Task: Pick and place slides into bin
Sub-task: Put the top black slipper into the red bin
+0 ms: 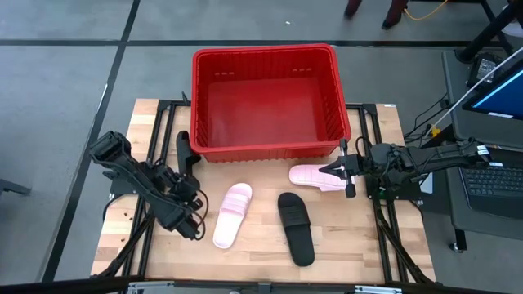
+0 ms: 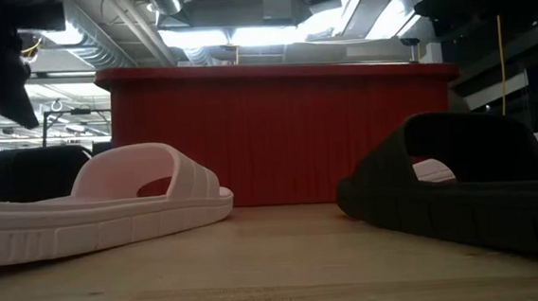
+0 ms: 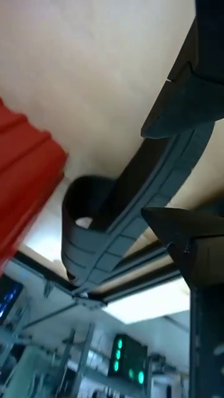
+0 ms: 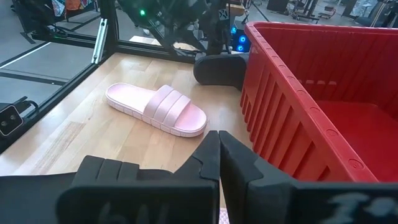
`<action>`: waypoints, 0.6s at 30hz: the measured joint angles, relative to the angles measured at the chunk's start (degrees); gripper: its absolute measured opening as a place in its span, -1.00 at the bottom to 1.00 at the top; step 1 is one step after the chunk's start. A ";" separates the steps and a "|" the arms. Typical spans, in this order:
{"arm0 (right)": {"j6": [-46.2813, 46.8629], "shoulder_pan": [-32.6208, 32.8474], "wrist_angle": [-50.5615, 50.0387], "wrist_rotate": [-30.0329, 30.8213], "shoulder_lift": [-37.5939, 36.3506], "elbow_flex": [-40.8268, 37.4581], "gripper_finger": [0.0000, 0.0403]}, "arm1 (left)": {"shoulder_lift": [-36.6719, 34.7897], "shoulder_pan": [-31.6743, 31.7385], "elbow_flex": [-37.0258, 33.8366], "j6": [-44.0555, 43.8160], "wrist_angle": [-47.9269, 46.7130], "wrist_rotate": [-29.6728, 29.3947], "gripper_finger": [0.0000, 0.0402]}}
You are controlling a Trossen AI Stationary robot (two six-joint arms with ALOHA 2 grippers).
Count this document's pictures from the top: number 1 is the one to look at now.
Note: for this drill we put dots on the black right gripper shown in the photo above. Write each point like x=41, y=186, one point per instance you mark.
x=355, y=165

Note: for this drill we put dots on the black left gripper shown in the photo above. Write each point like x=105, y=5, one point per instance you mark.
x=187, y=188

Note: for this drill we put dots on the pink slide sandal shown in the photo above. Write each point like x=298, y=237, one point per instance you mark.
x=308, y=175
x=231, y=216

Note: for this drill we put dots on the black slide sandal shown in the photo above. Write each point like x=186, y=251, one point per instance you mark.
x=184, y=149
x=296, y=228

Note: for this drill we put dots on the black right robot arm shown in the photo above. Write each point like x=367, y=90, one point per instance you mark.
x=441, y=153

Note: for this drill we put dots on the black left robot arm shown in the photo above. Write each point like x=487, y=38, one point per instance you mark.
x=135, y=176

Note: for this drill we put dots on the red plastic bin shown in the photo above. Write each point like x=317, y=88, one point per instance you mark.
x=278, y=110

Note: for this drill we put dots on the white paper sheet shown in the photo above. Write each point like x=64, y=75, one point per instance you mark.
x=427, y=184

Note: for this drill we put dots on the black laptop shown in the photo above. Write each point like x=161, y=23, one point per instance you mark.
x=494, y=183

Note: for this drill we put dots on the person's leg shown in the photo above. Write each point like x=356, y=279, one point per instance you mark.
x=394, y=14
x=352, y=8

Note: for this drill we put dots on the black power adapter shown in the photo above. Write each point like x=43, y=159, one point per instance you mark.
x=484, y=67

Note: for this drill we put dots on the blue-lit monitor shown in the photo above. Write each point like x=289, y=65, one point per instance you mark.
x=504, y=96

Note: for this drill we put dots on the black stand leg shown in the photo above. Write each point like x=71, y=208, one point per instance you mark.
x=486, y=34

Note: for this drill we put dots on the black aluminium table frame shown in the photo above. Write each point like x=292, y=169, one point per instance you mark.
x=163, y=105
x=371, y=110

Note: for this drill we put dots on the black front frame beam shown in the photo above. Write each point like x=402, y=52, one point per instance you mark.
x=61, y=288

